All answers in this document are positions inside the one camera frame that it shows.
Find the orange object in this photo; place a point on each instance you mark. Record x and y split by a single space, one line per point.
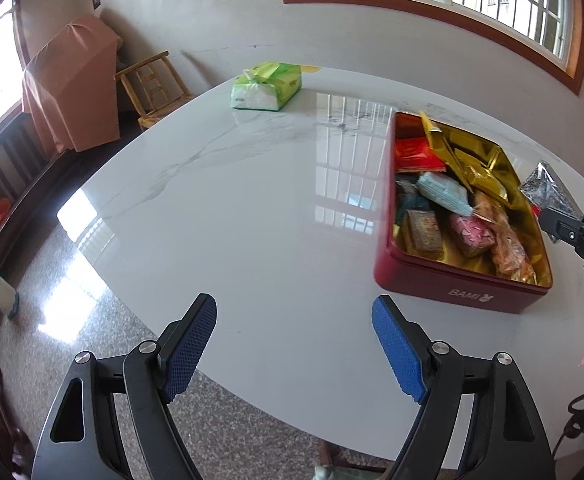
0 212

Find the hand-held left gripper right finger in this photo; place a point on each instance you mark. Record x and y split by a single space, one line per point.
399 350

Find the yellow table sticker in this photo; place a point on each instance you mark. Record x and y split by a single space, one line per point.
311 68

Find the silver patterned snack packet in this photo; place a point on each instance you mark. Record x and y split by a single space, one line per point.
549 187

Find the red snack packet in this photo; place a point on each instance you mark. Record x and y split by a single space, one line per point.
417 155

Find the light wooden chair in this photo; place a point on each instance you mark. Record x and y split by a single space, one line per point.
164 110

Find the pink candy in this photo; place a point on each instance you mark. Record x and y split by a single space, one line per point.
472 235

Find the clear fried twist packet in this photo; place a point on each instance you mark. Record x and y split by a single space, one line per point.
509 255

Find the green tissue pack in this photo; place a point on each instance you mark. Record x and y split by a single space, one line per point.
267 87

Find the red tin box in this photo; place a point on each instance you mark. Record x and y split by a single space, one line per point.
422 280

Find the brown square snack packet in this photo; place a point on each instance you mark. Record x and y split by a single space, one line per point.
424 232

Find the pink cloth covered furniture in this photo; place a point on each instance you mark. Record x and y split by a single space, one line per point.
71 90

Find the dark wooden bench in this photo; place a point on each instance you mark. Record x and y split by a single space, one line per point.
16 160

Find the blue two-tone snack packet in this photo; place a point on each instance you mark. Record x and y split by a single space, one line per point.
444 192
409 200

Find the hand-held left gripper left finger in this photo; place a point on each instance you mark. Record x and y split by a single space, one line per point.
189 345

